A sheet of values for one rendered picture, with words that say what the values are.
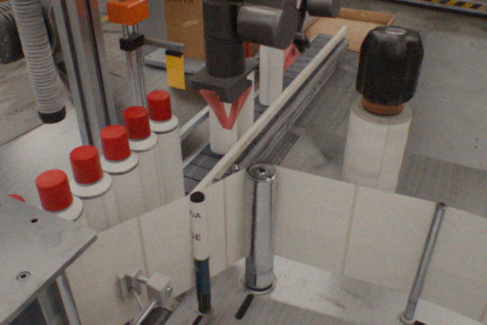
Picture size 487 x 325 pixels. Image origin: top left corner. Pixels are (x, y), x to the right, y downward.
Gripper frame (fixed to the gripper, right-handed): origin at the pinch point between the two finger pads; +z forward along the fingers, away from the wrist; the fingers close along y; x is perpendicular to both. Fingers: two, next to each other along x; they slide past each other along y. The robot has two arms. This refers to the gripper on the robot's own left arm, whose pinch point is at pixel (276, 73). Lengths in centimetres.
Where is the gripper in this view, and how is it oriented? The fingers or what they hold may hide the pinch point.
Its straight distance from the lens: 108.4
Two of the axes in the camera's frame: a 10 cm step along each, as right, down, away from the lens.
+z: -2.7, 9.6, -0.7
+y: 9.0, 2.2, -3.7
